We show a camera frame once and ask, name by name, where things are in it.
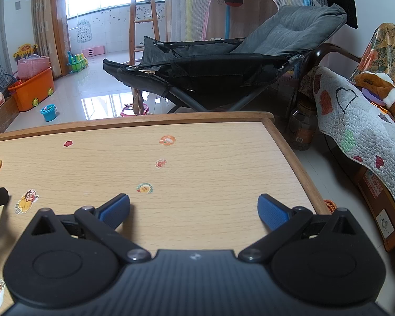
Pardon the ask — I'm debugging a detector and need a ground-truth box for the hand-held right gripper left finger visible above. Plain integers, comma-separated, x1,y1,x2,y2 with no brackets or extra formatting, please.
29,194,152,264

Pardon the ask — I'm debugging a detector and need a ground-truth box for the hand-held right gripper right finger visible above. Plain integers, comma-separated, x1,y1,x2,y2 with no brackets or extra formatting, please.
238,194,367,264

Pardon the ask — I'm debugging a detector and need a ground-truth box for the yellow cartoon figure sticker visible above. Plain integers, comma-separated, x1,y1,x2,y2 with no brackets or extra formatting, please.
14,187,40,215

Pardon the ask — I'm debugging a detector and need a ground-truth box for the brown cardboard box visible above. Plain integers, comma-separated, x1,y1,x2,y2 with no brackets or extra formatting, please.
0,95,20,133

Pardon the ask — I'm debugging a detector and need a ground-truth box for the plastic jar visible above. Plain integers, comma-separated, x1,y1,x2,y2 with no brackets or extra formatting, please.
289,99,317,151

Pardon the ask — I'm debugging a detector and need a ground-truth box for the blue toy bucket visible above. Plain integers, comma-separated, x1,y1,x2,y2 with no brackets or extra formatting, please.
40,104,58,122

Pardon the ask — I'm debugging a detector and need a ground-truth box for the pink toy bucket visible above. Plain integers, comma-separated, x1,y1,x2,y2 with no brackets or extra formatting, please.
121,103,151,118

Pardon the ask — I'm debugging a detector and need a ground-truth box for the printed cardboard box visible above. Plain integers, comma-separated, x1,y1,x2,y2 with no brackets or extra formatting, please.
355,168,395,252

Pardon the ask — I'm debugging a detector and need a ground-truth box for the orange wheeled storage box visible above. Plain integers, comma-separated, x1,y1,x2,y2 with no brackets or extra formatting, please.
8,67,55,112

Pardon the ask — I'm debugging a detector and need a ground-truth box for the black dish rack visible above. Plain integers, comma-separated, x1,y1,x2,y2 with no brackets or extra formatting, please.
0,64,20,97

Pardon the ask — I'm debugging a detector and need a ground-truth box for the heart-print quilted blanket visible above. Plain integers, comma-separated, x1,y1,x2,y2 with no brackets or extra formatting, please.
313,66,395,223

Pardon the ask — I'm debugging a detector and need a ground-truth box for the pink plastic basket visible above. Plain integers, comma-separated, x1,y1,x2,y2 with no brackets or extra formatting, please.
17,56,51,80

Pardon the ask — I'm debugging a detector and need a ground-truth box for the grey folding lounge chair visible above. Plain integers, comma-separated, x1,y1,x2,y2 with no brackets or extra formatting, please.
103,5,348,113

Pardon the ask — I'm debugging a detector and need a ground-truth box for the yellow toy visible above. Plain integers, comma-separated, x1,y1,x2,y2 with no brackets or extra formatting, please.
13,43,40,61

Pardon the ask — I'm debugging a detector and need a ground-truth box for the purple toy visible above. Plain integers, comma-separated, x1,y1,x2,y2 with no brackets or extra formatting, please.
358,87,387,105

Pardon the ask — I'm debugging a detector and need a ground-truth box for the set of toy bowling pins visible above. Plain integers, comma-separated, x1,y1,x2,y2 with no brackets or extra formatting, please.
67,50,89,73

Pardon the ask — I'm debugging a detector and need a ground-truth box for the pink step stool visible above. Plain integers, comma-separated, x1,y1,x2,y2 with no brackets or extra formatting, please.
81,46,105,57

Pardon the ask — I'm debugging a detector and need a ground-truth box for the brown white plush toy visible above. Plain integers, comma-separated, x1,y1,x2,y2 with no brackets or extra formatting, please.
354,71,395,122

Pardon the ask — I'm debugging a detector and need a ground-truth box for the white standing air conditioner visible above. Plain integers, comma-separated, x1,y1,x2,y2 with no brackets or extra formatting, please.
3,0,32,75

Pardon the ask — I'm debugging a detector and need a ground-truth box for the beige curtain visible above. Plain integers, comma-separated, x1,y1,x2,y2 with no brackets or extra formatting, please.
31,0,58,73

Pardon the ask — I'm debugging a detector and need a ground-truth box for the wooden bar stool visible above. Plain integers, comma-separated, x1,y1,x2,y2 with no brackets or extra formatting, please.
123,0,167,66

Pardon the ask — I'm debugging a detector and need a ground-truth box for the pink netted playpen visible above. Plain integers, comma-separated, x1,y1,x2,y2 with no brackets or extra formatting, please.
167,0,331,81

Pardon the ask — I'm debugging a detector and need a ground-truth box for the black hanging garment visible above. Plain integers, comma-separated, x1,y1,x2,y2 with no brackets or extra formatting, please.
327,0,358,29

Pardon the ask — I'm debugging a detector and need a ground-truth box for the braided rope tassel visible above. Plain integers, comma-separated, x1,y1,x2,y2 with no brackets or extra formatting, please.
132,87,146,116

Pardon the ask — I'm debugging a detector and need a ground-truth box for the dark wooden armchair frame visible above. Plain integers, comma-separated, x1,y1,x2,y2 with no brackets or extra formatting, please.
298,43,363,88

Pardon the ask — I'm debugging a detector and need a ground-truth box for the wall chart poster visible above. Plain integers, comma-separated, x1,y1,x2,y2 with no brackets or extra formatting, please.
77,19,93,43

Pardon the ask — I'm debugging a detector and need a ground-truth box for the wooden door frame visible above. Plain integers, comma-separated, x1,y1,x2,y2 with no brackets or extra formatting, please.
51,0,70,76

